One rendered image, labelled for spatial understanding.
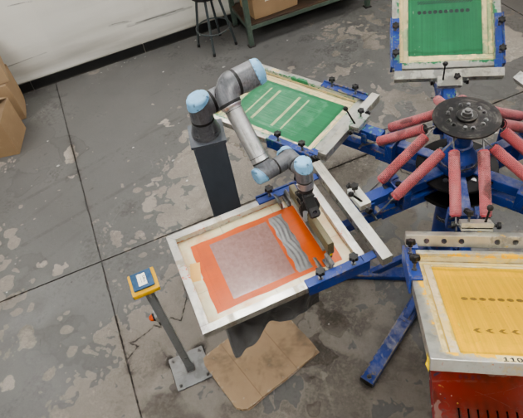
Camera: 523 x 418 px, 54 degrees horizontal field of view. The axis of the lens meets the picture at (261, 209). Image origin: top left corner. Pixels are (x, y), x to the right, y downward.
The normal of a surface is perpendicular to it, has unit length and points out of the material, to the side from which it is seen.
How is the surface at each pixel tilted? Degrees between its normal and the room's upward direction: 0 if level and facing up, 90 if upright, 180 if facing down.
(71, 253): 0
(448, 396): 0
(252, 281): 0
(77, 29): 90
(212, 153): 90
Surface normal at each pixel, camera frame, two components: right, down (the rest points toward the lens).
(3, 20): 0.39, 0.66
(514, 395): -0.13, -0.66
